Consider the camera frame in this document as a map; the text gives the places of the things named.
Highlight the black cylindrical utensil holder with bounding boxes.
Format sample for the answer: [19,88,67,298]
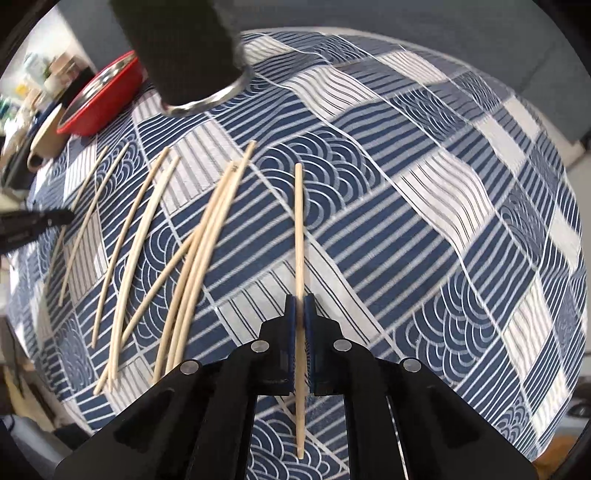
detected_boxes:
[110,0,252,116]

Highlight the beige ceramic mug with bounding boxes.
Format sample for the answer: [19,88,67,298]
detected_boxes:
[27,104,70,173]

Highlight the red steel bowl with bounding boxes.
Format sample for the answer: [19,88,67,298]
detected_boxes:
[57,51,143,137]

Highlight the blue patterned tablecloth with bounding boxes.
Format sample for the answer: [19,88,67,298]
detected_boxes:
[8,30,587,459]

